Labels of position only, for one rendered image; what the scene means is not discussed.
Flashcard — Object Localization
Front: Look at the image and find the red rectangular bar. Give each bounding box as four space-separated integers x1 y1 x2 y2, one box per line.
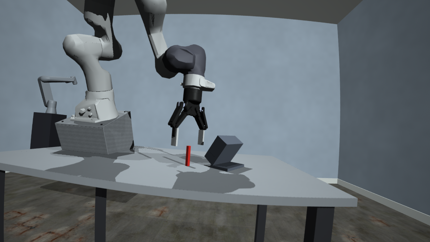
185 146 191 166

